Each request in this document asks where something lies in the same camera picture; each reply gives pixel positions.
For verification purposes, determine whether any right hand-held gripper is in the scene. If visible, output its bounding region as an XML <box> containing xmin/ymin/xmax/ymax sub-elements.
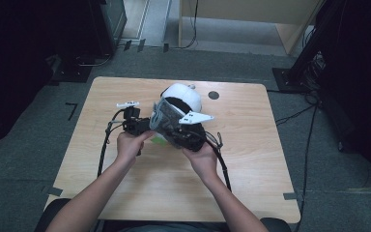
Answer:
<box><xmin>170</xmin><ymin>110</ymin><xmax>214</xmax><ymax>153</ymax></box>

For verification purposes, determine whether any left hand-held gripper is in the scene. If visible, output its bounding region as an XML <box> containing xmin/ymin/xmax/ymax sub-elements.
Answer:
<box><xmin>115</xmin><ymin>101</ymin><xmax>152</xmax><ymax>136</ymax></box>

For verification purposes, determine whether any grey fluffy cloth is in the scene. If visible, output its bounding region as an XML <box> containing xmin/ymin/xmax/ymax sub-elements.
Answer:
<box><xmin>149</xmin><ymin>97</ymin><xmax>188</xmax><ymax>150</ymax></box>

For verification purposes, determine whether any panda plush toy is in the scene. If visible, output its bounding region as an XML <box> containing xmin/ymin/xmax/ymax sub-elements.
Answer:
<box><xmin>150</xmin><ymin>82</ymin><xmax>204</xmax><ymax>147</ymax></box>

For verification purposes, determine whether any person's left hand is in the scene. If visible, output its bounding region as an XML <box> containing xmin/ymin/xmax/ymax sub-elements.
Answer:
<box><xmin>115</xmin><ymin>130</ymin><xmax>156</xmax><ymax>166</ymax></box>

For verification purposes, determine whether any person's right hand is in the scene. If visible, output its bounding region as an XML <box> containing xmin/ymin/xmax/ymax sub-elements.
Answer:
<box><xmin>182</xmin><ymin>141</ymin><xmax>220</xmax><ymax>184</ymax></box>

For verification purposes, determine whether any black tape corner mark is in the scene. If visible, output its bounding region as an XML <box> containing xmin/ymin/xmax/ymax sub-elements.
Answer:
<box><xmin>65</xmin><ymin>101</ymin><xmax>78</xmax><ymax>122</ymax></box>

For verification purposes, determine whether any person's dark clothing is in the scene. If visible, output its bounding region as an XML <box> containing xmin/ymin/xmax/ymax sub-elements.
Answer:
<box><xmin>101</xmin><ymin>220</ymin><xmax>230</xmax><ymax>232</ymax></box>

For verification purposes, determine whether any dark cabinet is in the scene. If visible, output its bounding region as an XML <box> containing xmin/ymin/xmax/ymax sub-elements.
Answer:
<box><xmin>88</xmin><ymin>0</ymin><xmax>128</xmax><ymax>56</ymax></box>

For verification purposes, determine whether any light wooden furniture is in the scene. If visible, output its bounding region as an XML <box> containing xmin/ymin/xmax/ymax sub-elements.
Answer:
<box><xmin>177</xmin><ymin>0</ymin><xmax>323</xmax><ymax>56</ymax></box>

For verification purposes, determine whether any black metal stand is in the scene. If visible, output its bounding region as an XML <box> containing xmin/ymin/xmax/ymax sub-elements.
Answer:
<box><xmin>271</xmin><ymin>0</ymin><xmax>339</xmax><ymax>95</ymax></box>

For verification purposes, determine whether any left hand-held gripper black cable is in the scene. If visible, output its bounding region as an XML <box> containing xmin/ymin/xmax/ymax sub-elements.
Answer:
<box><xmin>97</xmin><ymin>108</ymin><xmax>128</xmax><ymax>179</ymax></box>

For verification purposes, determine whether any hand-held gripper black cable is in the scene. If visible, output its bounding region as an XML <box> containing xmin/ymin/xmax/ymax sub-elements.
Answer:
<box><xmin>97</xmin><ymin>108</ymin><xmax>128</xmax><ymax>179</ymax></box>
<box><xmin>204</xmin><ymin>130</ymin><xmax>233</xmax><ymax>193</ymax></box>

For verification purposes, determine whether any right hand-held gripper black cable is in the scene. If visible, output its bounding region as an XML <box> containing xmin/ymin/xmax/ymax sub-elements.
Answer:
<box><xmin>204</xmin><ymin>130</ymin><xmax>233</xmax><ymax>193</ymax></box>

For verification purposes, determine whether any black looped floor cable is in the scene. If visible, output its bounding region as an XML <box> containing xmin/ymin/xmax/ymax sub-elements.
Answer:
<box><xmin>75</xmin><ymin>52</ymin><xmax>114</xmax><ymax>68</ymax></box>

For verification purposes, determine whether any black floor base plate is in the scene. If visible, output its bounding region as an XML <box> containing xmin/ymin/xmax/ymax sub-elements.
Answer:
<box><xmin>51</xmin><ymin>55</ymin><xmax>94</xmax><ymax>83</ymax></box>

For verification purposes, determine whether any short black floor cable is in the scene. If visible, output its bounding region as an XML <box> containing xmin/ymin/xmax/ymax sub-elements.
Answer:
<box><xmin>274</xmin><ymin>103</ymin><xmax>317</xmax><ymax>127</ymax></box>

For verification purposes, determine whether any black hanging cable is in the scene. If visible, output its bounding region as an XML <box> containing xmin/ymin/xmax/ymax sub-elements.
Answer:
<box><xmin>173</xmin><ymin>0</ymin><xmax>200</xmax><ymax>50</ymax></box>

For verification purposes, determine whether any long black floor cable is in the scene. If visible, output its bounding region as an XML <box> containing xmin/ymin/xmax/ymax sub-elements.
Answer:
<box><xmin>293</xmin><ymin>104</ymin><xmax>319</xmax><ymax>232</ymax></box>

